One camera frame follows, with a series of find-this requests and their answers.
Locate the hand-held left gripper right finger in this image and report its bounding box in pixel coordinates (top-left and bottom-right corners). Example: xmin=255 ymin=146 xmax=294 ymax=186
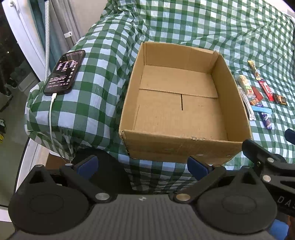
xmin=169 ymin=156 xmax=265 ymax=205

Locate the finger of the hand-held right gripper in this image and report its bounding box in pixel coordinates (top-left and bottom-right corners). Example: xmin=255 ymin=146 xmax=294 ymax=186
xmin=242 ymin=139 xmax=295 ymax=183
xmin=284 ymin=129 xmax=295 ymax=145

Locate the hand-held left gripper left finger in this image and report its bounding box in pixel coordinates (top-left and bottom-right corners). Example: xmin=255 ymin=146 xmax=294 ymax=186
xmin=22 ymin=155 xmax=116 ymax=204

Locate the purple snack bar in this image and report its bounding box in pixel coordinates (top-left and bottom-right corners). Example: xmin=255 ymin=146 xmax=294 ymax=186
xmin=260 ymin=112 xmax=273 ymax=130

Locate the light blue snack bar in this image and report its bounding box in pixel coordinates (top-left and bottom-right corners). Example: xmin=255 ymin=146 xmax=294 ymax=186
xmin=251 ymin=105 xmax=272 ymax=114

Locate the dark brown chocolate packet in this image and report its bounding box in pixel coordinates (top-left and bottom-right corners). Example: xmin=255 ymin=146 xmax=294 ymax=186
xmin=273 ymin=94 xmax=288 ymax=106

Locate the long silver snack packet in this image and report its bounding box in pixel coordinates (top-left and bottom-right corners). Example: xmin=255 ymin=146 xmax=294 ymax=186
xmin=238 ymin=89 xmax=256 ymax=121

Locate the red-white snack bar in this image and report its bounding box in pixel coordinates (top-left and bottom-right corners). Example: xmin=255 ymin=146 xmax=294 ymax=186
xmin=258 ymin=79 xmax=275 ymax=102

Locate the red square snack packet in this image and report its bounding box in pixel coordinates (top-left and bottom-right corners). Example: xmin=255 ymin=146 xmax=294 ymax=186
xmin=251 ymin=86 xmax=263 ymax=101

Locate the cardboard box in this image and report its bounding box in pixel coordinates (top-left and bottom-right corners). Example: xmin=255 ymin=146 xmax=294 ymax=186
xmin=119 ymin=42 xmax=254 ymax=165

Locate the yellow snack packet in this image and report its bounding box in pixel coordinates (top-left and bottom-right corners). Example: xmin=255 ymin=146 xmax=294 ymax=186
xmin=247 ymin=60 xmax=262 ymax=80

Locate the green checked bed cover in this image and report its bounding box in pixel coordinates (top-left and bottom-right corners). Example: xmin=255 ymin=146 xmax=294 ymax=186
xmin=25 ymin=0 xmax=295 ymax=194

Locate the black smartphone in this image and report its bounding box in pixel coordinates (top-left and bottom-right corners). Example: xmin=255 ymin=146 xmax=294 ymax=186
xmin=43 ymin=49 xmax=86 ymax=97

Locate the grey curtain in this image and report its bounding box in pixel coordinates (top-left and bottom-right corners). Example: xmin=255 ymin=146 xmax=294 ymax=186
xmin=30 ymin=0 xmax=81 ymax=52

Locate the white charging cable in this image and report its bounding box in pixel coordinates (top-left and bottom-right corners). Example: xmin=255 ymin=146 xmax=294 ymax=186
xmin=48 ymin=93 xmax=72 ymax=166

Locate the braided black-white cable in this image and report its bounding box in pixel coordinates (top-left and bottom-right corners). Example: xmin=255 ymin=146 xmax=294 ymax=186
xmin=44 ymin=0 xmax=51 ymax=80

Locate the white window frame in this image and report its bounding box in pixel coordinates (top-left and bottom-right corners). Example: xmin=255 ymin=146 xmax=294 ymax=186
xmin=2 ymin=0 xmax=50 ymax=81

